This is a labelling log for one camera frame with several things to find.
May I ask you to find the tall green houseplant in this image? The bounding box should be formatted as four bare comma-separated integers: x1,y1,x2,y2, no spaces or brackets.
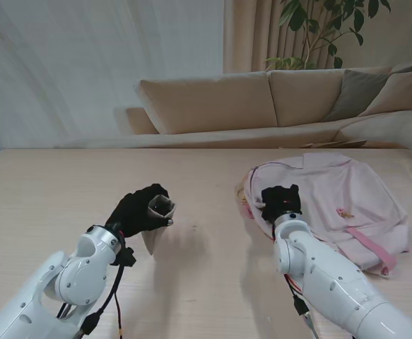
264,0,392,71

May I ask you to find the beige sofa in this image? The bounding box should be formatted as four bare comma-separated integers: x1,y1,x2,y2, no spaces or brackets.
126,59,412,160

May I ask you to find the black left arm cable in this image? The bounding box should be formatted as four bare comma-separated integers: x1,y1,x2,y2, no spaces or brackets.
80,231,127,339

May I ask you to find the beige cushion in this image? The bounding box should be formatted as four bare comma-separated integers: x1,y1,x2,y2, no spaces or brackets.
359,65,412,117

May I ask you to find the grey-beige fabric pouch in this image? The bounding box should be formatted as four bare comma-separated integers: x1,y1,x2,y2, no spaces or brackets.
141,195,177,256

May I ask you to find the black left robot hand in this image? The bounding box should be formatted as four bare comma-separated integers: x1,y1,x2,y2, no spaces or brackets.
105,183,175,238

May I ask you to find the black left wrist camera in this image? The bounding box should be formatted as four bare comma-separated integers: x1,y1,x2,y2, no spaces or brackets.
109,246,137,268

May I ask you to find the beige curtain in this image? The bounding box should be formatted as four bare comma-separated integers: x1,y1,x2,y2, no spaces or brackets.
223,0,348,75

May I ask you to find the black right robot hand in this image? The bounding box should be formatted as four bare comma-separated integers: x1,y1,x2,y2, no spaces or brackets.
261,184,303,222

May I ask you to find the grey cushion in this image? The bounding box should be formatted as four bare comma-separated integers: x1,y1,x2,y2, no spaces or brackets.
327,69,392,123

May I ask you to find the red black right arm cable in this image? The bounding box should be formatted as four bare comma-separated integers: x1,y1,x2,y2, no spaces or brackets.
285,273,319,339

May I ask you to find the pink backpack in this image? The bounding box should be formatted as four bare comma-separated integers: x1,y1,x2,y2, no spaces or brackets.
235,152,411,280

